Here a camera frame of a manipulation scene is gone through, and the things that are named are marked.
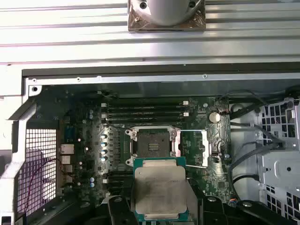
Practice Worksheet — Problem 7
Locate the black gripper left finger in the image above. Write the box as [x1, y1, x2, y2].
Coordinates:
[36, 185, 135, 225]

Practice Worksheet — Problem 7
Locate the black and silver PC case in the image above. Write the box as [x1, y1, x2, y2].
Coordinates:
[0, 62, 300, 225]

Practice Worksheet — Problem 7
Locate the silver topped green CPU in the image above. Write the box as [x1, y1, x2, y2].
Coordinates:
[133, 157, 188, 221]

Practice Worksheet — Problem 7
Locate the thin metal locking lever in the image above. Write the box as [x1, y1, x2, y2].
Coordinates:
[106, 124, 128, 132]

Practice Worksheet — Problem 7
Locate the silver metal drive cage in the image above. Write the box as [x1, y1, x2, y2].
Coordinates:
[256, 97, 300, 225]

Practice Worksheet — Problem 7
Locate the blue port connector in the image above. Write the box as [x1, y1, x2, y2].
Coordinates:
[65, 126, 78, 142]

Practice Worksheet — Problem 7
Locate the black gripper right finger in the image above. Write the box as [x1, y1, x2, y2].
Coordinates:
[187, 179, 295, 225]

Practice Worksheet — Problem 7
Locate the black RAM slot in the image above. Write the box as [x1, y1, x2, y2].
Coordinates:
[106, 176, 134, 181]
[104, 180, 134, 186]
[104, 112, 189, 118]
[104, 100, 189, 106]
[105, 106, 186, 112]
[104, 171, 134, 177]
[106, 185, 133, 191]
[105, 118, 186, 124]

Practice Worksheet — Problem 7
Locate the black cable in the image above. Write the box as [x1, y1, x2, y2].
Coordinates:
[220, 90, 270, 106]
[230, 121, 285, 145]
[227, 144, 286, 200]

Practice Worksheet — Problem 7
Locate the metal socket cover frame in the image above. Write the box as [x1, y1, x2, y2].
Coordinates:
[173, 129, 210, 169]

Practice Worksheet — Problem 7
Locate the green motherboard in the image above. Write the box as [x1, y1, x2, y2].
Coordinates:
[35, 85, 232, 213]

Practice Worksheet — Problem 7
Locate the CPU socket with metal frame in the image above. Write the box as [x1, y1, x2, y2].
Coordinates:
[125, 126, 178, 167]

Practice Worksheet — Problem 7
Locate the red black twisted wire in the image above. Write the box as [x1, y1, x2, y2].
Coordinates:
[23, 158, 64, 215]

